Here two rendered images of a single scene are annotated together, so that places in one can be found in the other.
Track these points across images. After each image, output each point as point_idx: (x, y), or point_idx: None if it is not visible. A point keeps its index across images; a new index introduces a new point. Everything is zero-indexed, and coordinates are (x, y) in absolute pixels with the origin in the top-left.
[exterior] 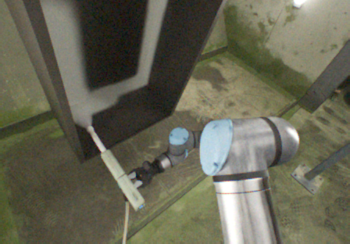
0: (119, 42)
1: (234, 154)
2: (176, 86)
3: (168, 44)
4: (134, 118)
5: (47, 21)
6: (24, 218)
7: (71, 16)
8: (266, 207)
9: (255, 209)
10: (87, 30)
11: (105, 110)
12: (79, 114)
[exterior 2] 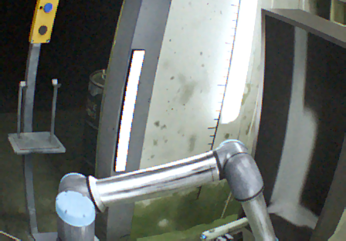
0: (331, 174)
1: (224, 145)
2: (320, 229)
3: (344, 191)
4: (288, 240)
5: (303, 126)
6: (193, 239)
7: (314, 131)
8: (198, 159)
9: (197, 156)
10: (317, 147)
11: (288, 222)
12: (276, 203)
